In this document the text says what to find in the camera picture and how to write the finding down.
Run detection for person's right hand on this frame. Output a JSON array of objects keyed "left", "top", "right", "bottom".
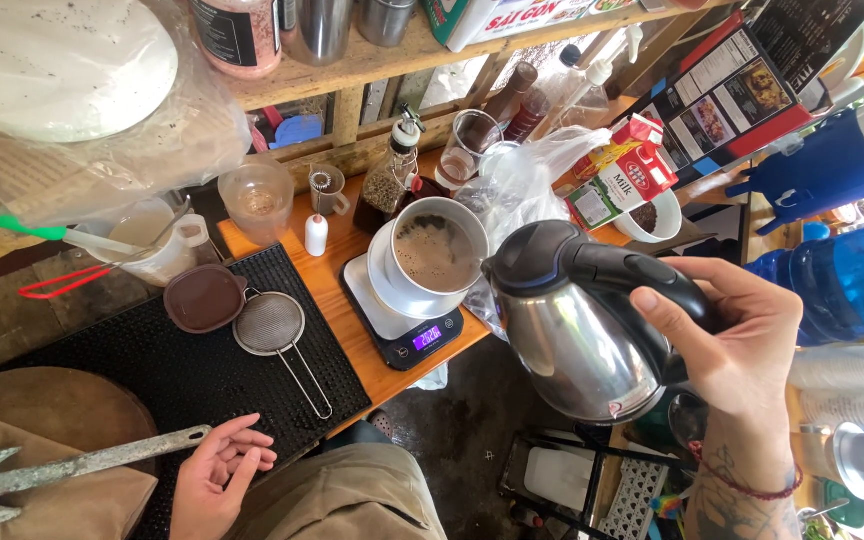
[{"left": 629, "top": 257, "right": 805, "bottom": 429}]

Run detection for person's left hand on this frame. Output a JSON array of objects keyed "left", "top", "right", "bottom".
[{"left": 169, "top": 413, "right": 279, "bottom": 540}]

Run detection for steel electric kettle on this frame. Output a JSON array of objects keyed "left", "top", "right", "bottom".
[{"left": 481, "top": 219, "right": 717, "bottom": 426}]

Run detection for black rubber bar mat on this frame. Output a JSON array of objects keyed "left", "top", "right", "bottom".
[{"left": 0, "top": 243, "right": 373, "bottom": 540}]

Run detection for blue water jug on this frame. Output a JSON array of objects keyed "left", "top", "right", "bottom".
[{"left": 744, "top": 210, "right": 864, "bottom": 348}]

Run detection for stack of clear plastic cups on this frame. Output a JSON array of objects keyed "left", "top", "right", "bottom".
[{"left": 786, "top": 341, "right": 864, "bottom": 432}]

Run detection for person's beige trousers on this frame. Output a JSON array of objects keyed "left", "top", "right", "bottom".
[{"left": 225, "top": 442, "right": 448, "bottom": 540}]

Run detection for white bowl with coffee beans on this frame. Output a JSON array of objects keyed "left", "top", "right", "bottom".
[{"left": 612, "top": 188, "right": 684, "bottom": 245}]

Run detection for round wooden board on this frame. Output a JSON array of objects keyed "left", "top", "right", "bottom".
[{"left": 0, "top": 366, "right": 161, "bottom": 481}]

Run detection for metal mesh strainer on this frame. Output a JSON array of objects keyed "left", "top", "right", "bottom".
[{"left": 232, "top": 288, "right": 334, "bottom": 421}]

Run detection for steel thermos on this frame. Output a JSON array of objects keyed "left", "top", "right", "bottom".
[{"left": 792, "top": 421, "right": 864, "bottom": 502}]

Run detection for brown plastic lid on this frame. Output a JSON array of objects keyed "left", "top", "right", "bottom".
[{"left": 163, "top": 264, "right": 249, "bottom": 335}]

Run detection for milk carton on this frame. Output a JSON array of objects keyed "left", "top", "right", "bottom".
[{"left": 565, "top": 139, "right": 680, "bottom": 232}]

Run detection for blue insulated dispenser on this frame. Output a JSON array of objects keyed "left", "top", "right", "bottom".
[{"left": 725, "top": 88, "right": 864, "bottom": 237}]

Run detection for black metal rack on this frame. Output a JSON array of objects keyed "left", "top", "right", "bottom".
[{"left": 497, "top": 423, "right": 696, "bottom": 540}]

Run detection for yellow and red carton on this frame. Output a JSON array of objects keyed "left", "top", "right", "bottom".
[{"left": 573, "top": 114, "right": 666, "bottom": 181}]

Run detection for white plastic pitcher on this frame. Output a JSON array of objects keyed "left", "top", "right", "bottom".
[{"left": 75, "top": 196, "right": 212, "bottom": 288}]

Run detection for black digital scale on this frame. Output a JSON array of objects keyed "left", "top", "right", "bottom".
[{"left": 339, "top": 253, "right": 465, "bottom": 372}]

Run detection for red tongs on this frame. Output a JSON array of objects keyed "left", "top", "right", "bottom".
[{"left": 18, "top": 262, "right": 114, "bottom": 301}]

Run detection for black and red menu board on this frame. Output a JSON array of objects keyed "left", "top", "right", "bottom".
[{"left": 619, "top": 0, "right": 864, "bottom": 189}]

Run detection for clear plastic bag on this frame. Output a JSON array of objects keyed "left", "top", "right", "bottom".
[{"left": 453, "top": 125, "right": 615, "bottom": 342}]

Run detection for small white bottle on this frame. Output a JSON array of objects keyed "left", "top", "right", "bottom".
[{"left": 304, "top": 213, "right": 330, "bottom": 258}]

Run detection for clear plastic measuring cup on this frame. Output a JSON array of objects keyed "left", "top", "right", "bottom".
[{"left": 217, "top": 155, "right": 296, "bottom": 248}]

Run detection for clear pump bottle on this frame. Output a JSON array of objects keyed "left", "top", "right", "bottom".
[{"left": 533, "top": 24, "right": 644, "bottom": 144}]

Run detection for white coffee dripper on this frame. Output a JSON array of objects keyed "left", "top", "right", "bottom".
[{"left": 389, "top": 196, "right": 491, "bottom": 297}]

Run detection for glass mug with whisk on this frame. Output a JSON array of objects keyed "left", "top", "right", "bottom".
[{"left": 307, "top": 163, "right": 351, "bottom": 218}]

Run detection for tall clear glass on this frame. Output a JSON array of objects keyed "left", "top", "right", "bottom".
[{"left": 434, "top": 109, "right": 504, "bottom": 192}]

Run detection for brown sauce bottle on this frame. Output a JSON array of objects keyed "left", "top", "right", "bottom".
[{"left": 477, "top": 61, "right": 540, "bottom": 151}]

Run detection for glass syrup bottle with pourer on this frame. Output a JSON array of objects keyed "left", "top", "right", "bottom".
[{"left": 352, "top": 103, "right": 429, "bottom": 235}]

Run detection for green and white box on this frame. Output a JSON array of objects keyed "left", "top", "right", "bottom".
[{"left": 423, "top": 0, "right": 643, "bottom": 54}]

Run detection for bag of white paper filters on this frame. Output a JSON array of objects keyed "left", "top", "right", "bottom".
[{"left": 0, "top": 0, "right": 255, "bottom": 228}]

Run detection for wooden shelf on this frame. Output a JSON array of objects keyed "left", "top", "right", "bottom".
[{"left": 222, "top": 0, "right": 726, "bottom": 198}]

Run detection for pink salt jar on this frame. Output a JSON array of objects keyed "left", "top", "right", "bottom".
[{"left": 189, "top": 0, "right": 284, "bottom": 81}]

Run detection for steel cup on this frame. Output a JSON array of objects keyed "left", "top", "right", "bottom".
[
  {"left": 282, "top": 0, "right": 354, "bottom": 66},
  {"left": 357, "top": 0, "right": 418, "bottom": 49}
]

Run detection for red cord bracelet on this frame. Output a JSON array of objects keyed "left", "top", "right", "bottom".
[{"left": 687, "top": 441, "right": 805, "bottom": 501}]

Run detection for metal handled tool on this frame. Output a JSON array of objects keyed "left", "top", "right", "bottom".
[{"left": 0, "top": 424, "right": 213, "bottom": 538}]

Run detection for green handled spatula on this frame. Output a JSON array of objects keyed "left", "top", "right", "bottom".
[{"left": 0, "top": 214, "right": 147, "bottom": 258}]

